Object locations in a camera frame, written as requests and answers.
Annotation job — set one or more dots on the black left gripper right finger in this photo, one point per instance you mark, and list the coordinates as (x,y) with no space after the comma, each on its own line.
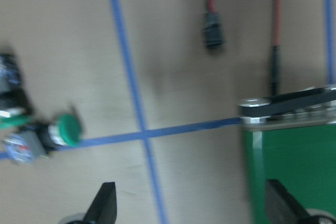
(281,206)

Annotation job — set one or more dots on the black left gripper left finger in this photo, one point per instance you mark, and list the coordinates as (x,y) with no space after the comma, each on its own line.
(103,209)

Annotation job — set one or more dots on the green push button switch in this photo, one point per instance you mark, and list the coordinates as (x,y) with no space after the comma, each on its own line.
(37,139)

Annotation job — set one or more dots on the green conveyor belt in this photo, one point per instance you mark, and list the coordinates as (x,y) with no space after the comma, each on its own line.
(291,138)

